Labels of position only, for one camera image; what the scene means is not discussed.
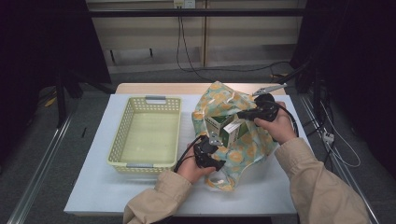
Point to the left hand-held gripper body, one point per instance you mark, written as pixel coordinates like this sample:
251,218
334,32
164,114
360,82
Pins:
204,149

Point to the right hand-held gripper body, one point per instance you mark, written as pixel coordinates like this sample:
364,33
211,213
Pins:
266,107

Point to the fruit print cloth bag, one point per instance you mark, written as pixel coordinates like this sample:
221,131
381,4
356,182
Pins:
236,155

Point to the green cube box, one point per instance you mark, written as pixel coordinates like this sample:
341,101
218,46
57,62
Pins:
214,124

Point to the pale yellow perforated plastic basket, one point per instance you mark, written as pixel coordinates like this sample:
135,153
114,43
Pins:
149,133

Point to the person's right hand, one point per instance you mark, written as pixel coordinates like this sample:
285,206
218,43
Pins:
280,127

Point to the person's left hand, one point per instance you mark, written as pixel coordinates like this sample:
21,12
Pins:
191,171

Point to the black metal stand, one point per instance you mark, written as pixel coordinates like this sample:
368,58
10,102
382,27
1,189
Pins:
60,102
316,93

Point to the white power strip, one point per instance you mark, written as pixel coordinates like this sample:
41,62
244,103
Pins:
328,137

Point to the black curtain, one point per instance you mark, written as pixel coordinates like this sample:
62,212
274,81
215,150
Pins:
31,46
367,62

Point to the white table mat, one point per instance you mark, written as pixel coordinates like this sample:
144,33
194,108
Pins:
93,186

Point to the small black floor item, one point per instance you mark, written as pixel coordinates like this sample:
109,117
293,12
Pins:
83,132

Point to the black horizontal bar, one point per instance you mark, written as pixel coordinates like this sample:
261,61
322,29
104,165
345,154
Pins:
140,13

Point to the yellow floor tape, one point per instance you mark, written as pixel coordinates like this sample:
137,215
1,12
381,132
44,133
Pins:
51,102

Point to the aluminium floor rail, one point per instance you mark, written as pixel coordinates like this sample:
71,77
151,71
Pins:
35,183
349,178

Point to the white wall socket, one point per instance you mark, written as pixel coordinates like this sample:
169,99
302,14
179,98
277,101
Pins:
188,3

